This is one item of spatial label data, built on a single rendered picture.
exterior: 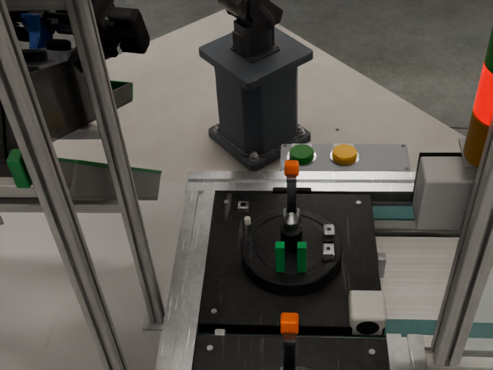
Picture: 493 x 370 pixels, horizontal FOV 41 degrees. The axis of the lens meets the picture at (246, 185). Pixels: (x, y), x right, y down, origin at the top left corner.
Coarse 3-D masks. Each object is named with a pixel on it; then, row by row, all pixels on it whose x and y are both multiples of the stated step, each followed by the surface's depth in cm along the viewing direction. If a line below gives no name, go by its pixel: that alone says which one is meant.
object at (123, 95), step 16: (64, 64) 65; (32, 80) 60; (48, 80) 63; (64, 80) 65; (80, 80) 69; (48, 96) 63; (64, 96) 66; (80, 96) 69; (128, 96) 82; (0, 112) 56; (48, 112) 63; (64, 112) 66; (80, 112) 70; (0, 128) 57; (48, 128) 64; (64, 128) 67; (0, 144) 57; (16, 144) 58; (0, 160) 58
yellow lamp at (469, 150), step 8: (472, 112) 59; (472, 120) 59; (480, 120) 58; (472, 128) 59; (480, 128) 58; (488, 128) 58; (472, 136) 60; (480, 136) 59; (464, 144) 62; (472, 144) 60; (480, 144) 59; (464, 152) 62; (472, 152) 60; (480, 152) 60; (472, 160) 61; (480, 160) 60
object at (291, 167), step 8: (288, 160) 92; (296, 160) 92; (288, 168) 90; (296, 168) 90; (288, 176) 90; (288, 184) 92; (288, 192) 92; (288, 200) 93; (288, 208) 93; (296, 208) 93
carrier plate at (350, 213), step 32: (224, 224) 97; (352, 224) 96; (224, 256) 92; (352, 256) 91; (224, 288) 88; (256, 288) 88; (320, 288) 88; (352, 288) 87; (224, 320) 85; (256, 320) 84; (320, 320) 84
